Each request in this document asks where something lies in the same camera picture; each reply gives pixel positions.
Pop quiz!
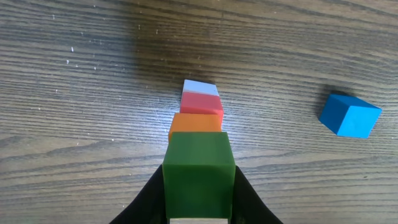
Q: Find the red cube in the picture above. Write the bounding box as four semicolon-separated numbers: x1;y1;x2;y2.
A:
179;91;224;127

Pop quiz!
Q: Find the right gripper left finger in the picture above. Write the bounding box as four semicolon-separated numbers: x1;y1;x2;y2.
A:
108;164;167;224

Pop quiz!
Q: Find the white cube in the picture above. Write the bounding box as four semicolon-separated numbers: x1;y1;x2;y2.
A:
182;78;220;96

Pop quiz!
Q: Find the blue cube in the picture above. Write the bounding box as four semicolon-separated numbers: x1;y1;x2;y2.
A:
318;93;382;139

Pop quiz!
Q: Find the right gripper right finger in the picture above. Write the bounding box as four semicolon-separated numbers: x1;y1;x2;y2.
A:
230;165;284;224

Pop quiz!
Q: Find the orange cube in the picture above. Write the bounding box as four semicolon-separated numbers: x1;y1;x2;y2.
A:
168;112;222;144

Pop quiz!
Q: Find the green cube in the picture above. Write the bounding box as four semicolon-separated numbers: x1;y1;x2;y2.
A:
162;131;236;220

